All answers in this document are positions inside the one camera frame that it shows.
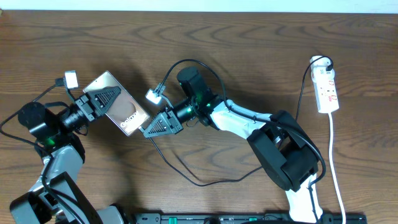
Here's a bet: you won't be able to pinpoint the Galaxy smartphone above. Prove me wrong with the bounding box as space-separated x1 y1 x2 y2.
83 71 150 136

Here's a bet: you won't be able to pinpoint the black charging cable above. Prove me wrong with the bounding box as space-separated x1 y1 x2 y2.
138 55 335 187

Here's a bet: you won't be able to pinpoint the white power strip cord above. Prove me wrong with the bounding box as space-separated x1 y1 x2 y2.
327 112 347 224

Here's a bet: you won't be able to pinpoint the white power strip, red switches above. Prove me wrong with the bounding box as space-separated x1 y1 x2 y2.
310 55 339 114

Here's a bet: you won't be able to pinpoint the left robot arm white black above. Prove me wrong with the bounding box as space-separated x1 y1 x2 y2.
9 86 129 223

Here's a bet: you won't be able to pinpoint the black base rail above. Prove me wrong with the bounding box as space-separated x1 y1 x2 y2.
134 213 368 224

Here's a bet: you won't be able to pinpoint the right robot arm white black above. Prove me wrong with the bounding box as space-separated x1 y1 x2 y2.
143 67 323 223

